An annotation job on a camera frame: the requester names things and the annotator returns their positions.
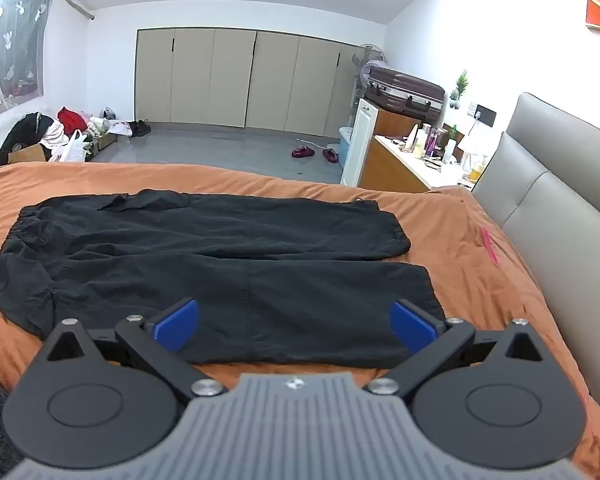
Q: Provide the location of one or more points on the purple bottle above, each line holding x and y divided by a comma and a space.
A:
433, 144

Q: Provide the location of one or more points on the grey padded headboard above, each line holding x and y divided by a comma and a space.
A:
555, 200

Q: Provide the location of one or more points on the pair of black shoes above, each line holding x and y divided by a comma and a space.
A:
140, 128

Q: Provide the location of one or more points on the sheer patterned curtain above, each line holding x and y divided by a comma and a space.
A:
20, 45

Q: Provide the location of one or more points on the red cloth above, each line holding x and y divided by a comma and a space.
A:
72, 119

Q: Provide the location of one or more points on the maroon slipper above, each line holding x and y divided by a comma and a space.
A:
302, 152
330, 156

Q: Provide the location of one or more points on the yellow liquid bottle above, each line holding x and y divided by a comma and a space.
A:
476, 172

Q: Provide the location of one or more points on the cardboard box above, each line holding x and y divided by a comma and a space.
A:
27, 154

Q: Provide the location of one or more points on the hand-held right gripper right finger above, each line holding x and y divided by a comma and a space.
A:
411, 327

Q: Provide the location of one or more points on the light blue bin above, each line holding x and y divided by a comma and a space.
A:
346, 152

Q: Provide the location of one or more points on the small potted plant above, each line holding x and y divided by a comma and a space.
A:
461, 85

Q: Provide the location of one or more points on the small printed plastic bag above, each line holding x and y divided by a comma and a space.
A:
121, 128

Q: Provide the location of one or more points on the beige built-in wardrobe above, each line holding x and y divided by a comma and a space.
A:
230, 80

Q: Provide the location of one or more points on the dark purple suitcase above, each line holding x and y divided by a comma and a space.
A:
405, 90

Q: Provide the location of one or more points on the standing fan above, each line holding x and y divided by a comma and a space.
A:
370, 52

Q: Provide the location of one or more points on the black jacket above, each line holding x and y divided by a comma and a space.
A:
25, 132

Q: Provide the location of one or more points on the orange blanket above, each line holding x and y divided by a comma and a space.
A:
455, 240

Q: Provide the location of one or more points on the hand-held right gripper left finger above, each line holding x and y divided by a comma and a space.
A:
177, 324

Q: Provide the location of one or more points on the white plastic bag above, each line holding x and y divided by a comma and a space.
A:
72, 150

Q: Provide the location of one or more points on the black wall socket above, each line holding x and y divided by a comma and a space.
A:
486, 115

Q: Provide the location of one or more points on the black pants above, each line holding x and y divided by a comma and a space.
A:
230, 260

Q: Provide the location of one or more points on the pink comb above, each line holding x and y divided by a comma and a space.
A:
490, 245

